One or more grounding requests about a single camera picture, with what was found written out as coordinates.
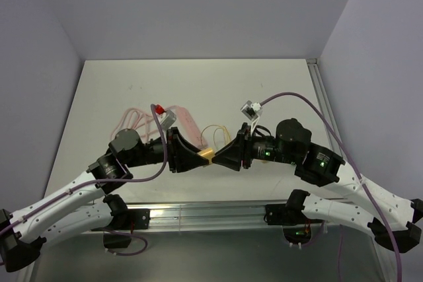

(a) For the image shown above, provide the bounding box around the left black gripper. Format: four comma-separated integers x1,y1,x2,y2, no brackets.
126,127,209,172

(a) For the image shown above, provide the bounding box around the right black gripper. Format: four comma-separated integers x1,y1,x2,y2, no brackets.
211,121,298,170

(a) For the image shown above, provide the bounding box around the pink power strip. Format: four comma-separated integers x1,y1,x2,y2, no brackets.
176,106,208,149

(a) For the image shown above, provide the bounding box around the yellow plug with cable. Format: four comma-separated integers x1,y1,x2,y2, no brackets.
198,147,215,164

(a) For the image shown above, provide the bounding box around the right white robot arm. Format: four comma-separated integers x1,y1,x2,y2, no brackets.
211,118,422,253

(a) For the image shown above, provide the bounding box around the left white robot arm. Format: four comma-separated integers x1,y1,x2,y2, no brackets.
1,127,213,272

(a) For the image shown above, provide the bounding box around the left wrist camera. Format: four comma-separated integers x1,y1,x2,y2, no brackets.
155,104,176,130

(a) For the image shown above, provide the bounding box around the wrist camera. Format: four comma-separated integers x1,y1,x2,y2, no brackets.
155,104,176,130
241,100,262,121

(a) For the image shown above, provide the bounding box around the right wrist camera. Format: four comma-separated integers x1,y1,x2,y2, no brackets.
241,100,262,121

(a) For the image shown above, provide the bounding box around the pink power cord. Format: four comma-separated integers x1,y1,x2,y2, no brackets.
110,106,179,141

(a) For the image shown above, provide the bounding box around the aluminium front rail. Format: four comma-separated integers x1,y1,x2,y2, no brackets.
79,199,298,234

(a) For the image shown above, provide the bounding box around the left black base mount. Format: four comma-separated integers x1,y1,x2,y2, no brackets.
103,209,150,250

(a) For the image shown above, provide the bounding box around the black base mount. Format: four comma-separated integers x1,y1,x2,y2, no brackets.
263,203,312,246
103,209,150,250

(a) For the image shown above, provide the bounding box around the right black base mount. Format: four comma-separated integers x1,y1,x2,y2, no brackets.
263,203,312,246

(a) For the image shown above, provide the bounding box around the aluminium side rail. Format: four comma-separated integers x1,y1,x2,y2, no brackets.
306,58,347,160

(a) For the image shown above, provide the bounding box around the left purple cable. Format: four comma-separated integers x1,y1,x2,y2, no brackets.
0,104,171,266

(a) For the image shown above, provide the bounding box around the purple cable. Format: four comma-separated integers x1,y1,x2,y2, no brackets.
0,104,171,266
257,91,404,282

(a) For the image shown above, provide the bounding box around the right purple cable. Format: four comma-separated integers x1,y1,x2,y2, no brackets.
257,91,404,282

